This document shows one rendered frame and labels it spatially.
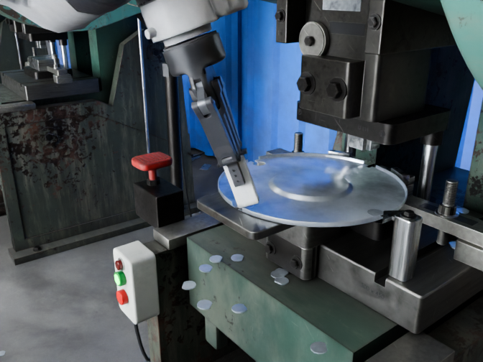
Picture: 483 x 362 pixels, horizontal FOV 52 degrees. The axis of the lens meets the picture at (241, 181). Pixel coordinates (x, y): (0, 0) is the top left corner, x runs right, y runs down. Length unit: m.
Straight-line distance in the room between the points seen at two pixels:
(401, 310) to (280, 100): 2.07
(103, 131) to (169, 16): 1.67
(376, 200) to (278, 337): 0.25
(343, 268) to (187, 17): 0.41
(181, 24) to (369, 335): 0.46
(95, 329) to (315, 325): 1.19
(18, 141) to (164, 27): 1.60
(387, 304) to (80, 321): 1.31
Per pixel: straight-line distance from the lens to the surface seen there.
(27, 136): 2.16
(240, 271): 0.81
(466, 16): 0.41
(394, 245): 0.69
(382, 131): 0.74
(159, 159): 0.97
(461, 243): 0.77
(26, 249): 2.31
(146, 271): 0.91
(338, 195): 0.74
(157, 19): 0.62
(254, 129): 2.89
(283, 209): 0.70
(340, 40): 0.76
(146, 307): 0.95
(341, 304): 0.75
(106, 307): 1.90
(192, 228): 0.95
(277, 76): 2.67
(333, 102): 0.74
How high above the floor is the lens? 1.07
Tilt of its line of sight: 22 degrees down
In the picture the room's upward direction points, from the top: straight up
